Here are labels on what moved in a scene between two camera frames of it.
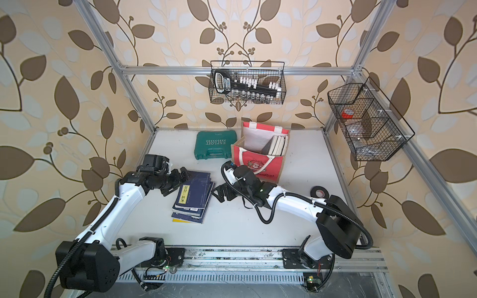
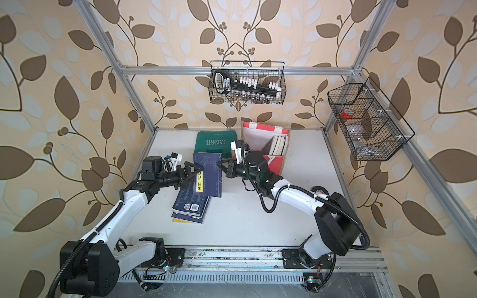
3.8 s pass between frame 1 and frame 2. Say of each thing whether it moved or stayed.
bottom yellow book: stayed
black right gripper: moved
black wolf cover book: stayed
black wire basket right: stayed
